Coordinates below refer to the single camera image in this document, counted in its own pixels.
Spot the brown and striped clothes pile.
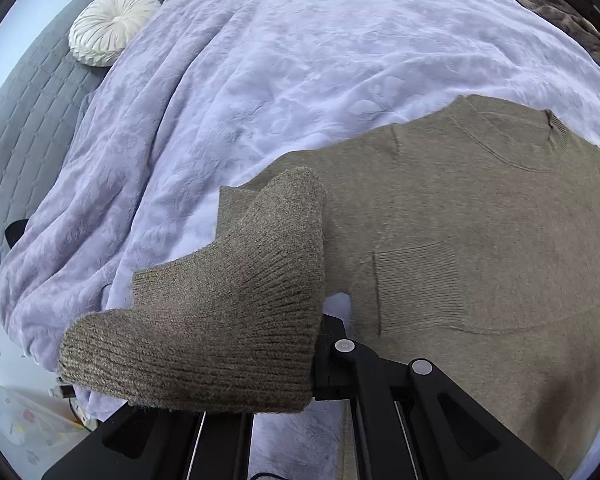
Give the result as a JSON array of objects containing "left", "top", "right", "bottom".
[{"left": 477, "top": 0, "right": 600, "bottom": 68}]

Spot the round white pleated cushion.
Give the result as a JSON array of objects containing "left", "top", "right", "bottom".
[{"left": 68, "top": 0, "right": 162, "bottom": 68}]

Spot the olive brown knit sweater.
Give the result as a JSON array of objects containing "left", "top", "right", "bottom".
[{"left": 59, "top": 94, "right": 600, "bottom": 480}]

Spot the clear printed plastic bag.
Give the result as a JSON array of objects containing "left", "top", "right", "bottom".
[{"left": 0, "top": 384, "right": 90, "bottom": 463}]

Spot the lavender fleece blanket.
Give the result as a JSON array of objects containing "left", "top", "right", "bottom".
[{"left": 0, "top": 0, "right": 600, "bottom": 480}]

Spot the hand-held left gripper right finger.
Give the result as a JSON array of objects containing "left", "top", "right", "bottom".
[{"left": 311, "top": 313, "right": 564, "bottom": 480}]

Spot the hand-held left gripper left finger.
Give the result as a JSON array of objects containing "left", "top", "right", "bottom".
[{"left": 41, "top": 401, "right": 254, "bottom": 480}]

